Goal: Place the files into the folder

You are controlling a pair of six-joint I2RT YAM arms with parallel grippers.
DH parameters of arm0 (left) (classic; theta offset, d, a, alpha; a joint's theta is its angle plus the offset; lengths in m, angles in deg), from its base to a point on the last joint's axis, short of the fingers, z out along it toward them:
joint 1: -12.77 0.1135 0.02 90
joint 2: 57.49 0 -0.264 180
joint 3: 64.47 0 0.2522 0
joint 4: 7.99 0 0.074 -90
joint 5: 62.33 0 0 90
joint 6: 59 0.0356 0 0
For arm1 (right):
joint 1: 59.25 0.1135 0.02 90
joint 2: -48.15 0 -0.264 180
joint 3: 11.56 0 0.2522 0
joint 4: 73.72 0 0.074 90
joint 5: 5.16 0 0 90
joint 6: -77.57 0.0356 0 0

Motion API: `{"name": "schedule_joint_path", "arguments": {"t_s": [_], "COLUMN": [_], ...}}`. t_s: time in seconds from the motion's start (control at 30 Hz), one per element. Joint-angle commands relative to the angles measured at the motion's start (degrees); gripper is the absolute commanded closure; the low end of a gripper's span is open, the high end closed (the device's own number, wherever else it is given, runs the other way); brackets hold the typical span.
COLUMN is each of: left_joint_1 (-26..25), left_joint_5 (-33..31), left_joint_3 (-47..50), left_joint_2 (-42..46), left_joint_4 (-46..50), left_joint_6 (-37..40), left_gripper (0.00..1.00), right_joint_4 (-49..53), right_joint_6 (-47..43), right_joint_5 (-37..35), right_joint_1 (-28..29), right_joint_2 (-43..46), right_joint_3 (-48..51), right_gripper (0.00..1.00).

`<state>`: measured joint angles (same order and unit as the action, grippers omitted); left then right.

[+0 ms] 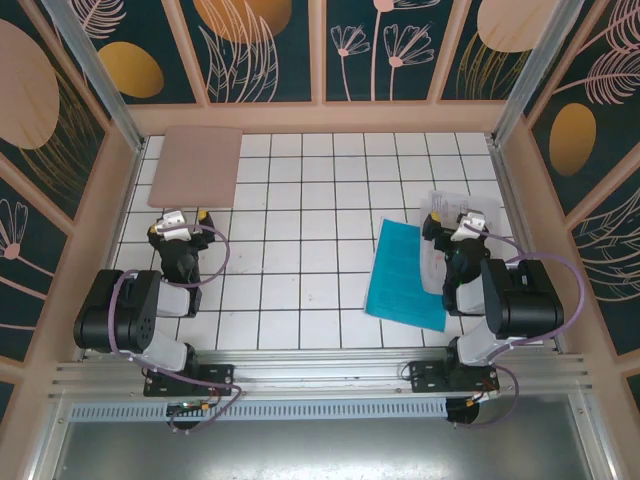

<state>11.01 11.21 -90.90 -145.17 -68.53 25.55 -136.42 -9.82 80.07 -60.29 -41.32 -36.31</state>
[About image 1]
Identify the aluminium mounting rail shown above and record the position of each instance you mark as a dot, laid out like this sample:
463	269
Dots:
325	370

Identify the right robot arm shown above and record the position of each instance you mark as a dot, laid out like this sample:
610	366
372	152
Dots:
525	300

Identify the grey metal sheet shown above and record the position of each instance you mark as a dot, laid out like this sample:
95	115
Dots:
325	450

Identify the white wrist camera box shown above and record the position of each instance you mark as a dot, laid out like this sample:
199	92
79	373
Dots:
172	225
472	220

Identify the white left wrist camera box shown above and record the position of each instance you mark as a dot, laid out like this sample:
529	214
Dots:
172	225

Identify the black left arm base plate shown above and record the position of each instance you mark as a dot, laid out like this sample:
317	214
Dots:
215	377

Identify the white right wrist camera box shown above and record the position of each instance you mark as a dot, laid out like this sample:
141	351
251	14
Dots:
472	220

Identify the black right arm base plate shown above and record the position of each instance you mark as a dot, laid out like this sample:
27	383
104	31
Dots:
425	375

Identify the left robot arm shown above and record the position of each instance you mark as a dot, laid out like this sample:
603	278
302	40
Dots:
125	310

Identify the teal paper sheet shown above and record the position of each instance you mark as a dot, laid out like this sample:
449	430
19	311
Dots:
400	280

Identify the brown paper folder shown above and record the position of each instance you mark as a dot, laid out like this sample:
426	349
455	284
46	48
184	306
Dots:
195	165

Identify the aluminium frame post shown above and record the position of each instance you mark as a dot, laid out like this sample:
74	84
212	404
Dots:
107	95
530	70

